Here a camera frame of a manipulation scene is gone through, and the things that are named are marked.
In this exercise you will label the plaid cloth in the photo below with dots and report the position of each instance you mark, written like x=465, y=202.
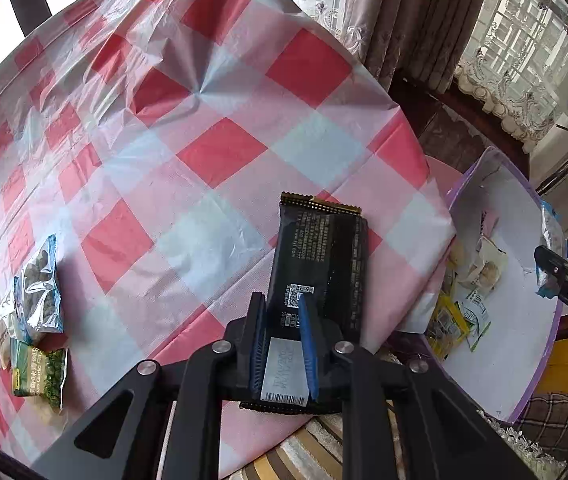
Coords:
x=544, y=420

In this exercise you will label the lace window valance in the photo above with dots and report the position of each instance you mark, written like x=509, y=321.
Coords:
x=524, y=85

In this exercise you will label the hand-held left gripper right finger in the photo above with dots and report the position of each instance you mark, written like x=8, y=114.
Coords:
x=309, y=355

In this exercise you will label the black cracker packet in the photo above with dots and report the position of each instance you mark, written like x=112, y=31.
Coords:
x=314, y=260

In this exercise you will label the white box with purple rim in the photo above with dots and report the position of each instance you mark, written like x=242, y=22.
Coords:
x=509, y=335

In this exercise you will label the pink curtain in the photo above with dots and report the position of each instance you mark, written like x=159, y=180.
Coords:
x=414, y=20

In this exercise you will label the pale white snack packet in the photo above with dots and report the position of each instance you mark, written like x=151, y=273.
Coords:
x=489, y=265

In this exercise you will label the blue-edged clear snack packet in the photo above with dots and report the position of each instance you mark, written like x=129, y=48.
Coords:
x=41, y=290
x=549, y=232

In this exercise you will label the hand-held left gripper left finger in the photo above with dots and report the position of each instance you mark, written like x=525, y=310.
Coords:
x=259, y=355

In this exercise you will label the small green snack packet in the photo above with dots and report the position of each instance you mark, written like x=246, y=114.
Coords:
x=476, y=317

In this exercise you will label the green pea snack packet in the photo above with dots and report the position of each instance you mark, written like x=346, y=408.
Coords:
x=38, y=372

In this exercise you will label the red white checkered tablecloth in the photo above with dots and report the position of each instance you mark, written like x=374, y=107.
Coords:
x=163, y=160

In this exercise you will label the dark wooden furniture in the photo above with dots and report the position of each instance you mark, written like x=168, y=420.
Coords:
x=444, y=125

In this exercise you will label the yellow cushion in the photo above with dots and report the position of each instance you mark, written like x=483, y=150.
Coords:
x=561, y=365

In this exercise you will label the clear packet of pale snacks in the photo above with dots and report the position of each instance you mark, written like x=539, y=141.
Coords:
x=6, y=330

